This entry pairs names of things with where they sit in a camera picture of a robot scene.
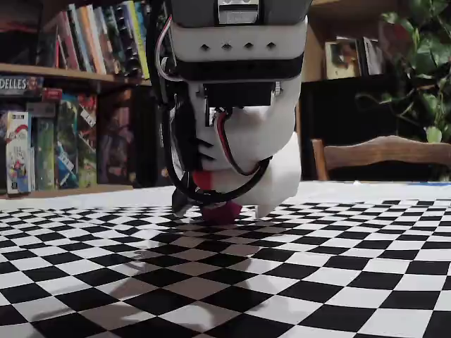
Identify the white striped gripper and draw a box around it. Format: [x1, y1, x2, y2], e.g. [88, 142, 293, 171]
[169, 81, 302, 217]

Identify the pink faceted ball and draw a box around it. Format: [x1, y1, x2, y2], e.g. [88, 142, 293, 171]
[202, 202, 243, 225]

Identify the black crime game box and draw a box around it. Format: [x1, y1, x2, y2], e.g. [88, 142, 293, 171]
[133, 87, 167, 187]

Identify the dark purple game box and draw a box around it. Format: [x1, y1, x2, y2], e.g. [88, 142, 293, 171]
[97, 91, 135, 184]

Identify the green red game box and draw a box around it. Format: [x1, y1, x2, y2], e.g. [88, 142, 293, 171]
[77, 93, 98, 187]

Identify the teal game box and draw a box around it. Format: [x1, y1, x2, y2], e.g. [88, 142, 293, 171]
[56, 93, 79, 190]

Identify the dark green game box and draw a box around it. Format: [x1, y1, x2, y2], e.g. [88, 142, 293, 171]
[31, 115, 57, 191]

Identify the small red box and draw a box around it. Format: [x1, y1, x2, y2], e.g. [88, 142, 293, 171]
[42, 87, 63, 103]

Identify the white game box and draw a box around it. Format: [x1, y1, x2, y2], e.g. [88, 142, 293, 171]
[5, 111, 32, 194]

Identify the blue titled flat box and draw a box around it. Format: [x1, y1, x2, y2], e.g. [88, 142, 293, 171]
[0, 76, 45, 96]

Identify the black white checkerboard mat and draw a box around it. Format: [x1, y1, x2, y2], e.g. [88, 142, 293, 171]
[0, 181, 451, 338]

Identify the wooden chair back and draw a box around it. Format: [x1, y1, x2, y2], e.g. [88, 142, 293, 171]
[311, 135, 451, 182]

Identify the beige picture book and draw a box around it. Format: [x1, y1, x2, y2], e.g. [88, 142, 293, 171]
[323, 40, 360, 80]

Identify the yellow upright book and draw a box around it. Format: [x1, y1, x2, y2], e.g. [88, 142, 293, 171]
[127, 1, 151, 80]

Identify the grey upright book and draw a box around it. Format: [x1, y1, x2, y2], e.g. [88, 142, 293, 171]
[359, 37, 385, 75]

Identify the light wooden bookshelf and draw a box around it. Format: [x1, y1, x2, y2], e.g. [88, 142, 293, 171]
[0, 0, 388, 200]

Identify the orange upright book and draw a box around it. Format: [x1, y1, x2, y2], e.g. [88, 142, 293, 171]
[77, 5, 106, 75]

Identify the pink upright book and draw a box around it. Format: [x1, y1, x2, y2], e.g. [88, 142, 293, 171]
[58, 10, 80, 70]

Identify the green leafy plant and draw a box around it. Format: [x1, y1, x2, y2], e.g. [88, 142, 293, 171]
[355, 0, 451, 182]

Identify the thick black cable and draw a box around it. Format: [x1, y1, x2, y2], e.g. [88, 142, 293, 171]
[147, 0, 274, 207]

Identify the red white black servo wire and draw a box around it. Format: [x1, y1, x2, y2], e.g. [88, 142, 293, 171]
[209, 107, 272, 177]

